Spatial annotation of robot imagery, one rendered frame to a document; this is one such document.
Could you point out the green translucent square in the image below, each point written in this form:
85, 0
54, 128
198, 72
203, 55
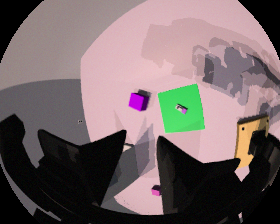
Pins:
187, 97

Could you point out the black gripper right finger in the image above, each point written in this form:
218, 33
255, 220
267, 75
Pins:
181, 175

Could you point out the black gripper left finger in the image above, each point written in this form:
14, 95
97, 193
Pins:
94, 162

